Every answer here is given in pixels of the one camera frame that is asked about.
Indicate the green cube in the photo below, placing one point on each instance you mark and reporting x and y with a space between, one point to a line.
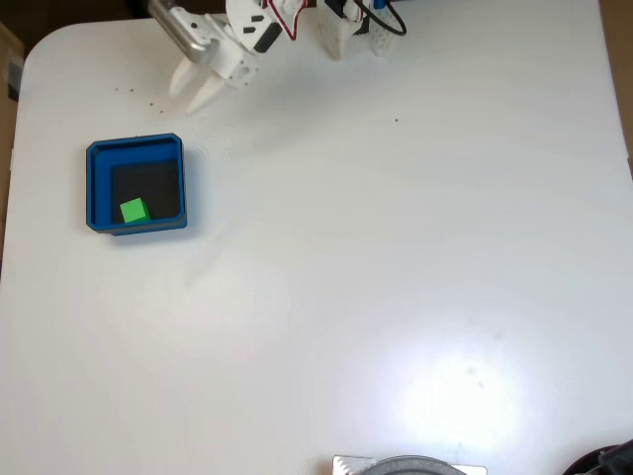
134 211

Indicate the silver metal stand plate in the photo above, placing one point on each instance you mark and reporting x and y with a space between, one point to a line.
346 465

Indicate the black object with red rim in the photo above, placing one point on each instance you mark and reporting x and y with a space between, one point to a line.
608 462

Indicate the white perforated base mount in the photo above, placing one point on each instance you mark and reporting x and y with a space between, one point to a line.
382 42
336 37

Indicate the blue square box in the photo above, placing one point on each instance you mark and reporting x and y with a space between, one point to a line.
96 188

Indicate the grey round stand base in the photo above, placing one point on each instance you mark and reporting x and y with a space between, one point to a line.
410 467

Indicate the blue table clamp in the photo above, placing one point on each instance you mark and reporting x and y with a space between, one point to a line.
381 4

